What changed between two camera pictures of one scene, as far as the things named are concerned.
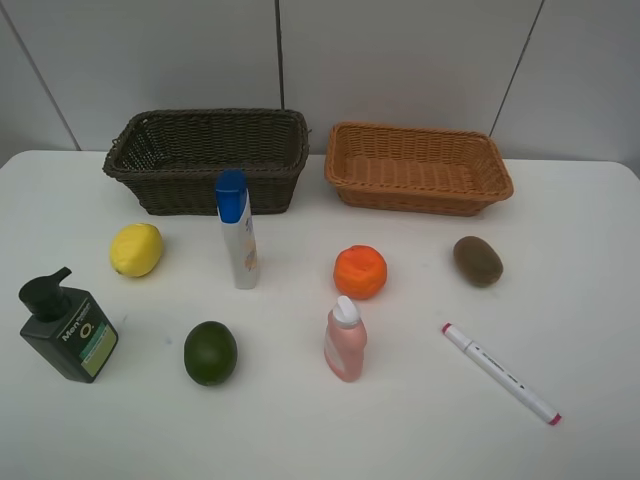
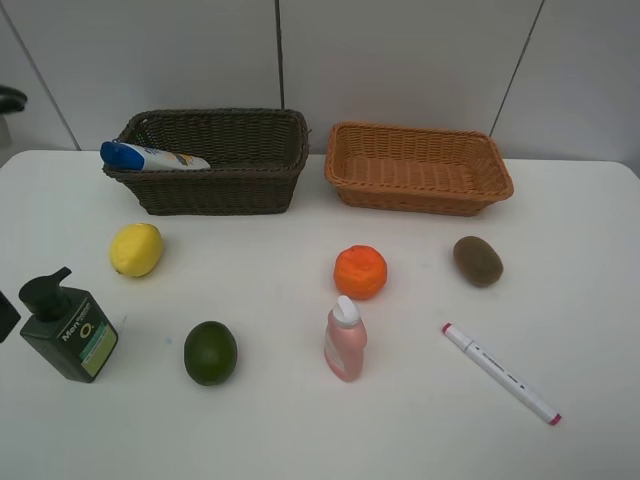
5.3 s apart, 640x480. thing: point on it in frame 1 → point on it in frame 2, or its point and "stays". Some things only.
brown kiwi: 477,261 stays
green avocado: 210,353 stays
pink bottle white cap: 345,340 stays
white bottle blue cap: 236,217 → 133,157
